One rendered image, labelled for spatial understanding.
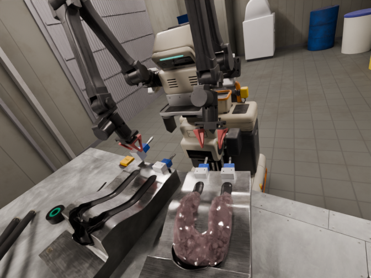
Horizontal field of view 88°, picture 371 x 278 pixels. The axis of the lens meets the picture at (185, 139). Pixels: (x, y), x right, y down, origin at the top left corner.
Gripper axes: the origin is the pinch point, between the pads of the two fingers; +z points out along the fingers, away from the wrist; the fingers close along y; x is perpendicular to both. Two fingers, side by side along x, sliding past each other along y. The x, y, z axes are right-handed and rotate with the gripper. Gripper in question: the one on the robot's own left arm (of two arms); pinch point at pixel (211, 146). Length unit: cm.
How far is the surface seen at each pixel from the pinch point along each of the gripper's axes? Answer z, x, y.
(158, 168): 10.1, -2.2, -22.7
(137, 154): 4.7, -3.0, -33.3
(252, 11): -258, 472, -53
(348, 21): -178, 443, 133
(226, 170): 10.4, 4.8, 4.2
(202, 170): 11.0, 3.6, -5.0
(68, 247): 31, -32, -40
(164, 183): 14.9, -5.5, -18.1
